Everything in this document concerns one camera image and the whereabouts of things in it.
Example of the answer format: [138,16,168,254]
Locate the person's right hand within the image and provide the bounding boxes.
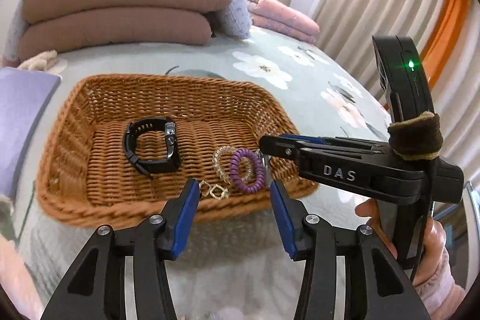
[355,199,453,288]

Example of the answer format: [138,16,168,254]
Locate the brown band on gripper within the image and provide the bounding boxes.
[387,111,443,161]

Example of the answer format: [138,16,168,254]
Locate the gold diamond earrings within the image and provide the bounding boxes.
[199,180,230,201]

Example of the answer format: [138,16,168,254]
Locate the black smart watch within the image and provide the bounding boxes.
[122,117,182,177]

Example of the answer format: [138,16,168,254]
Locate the green floral bedspread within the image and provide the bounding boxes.
[1,28,389,319]

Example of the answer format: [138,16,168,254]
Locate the brown wicker basket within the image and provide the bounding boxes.
[36,74,296,228]

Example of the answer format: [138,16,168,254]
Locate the orange curtain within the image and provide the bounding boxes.
[420,0,471,89]

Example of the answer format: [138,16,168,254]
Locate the pink folded blanket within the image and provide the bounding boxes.
[246,0,320,44]

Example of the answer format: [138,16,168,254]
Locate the beige pleated curtain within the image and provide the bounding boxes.
[314,0,479,182]

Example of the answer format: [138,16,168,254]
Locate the purple cover book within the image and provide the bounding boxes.
[0,67,61,204]

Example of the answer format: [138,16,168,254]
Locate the cream plush toy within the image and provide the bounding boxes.
[17,50,68,75]

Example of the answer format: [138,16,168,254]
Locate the brown folded quilt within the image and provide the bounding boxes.
[13,0,232,61]

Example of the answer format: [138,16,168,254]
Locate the purple spiral hair tie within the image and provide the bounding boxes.
[229,148,266,194]

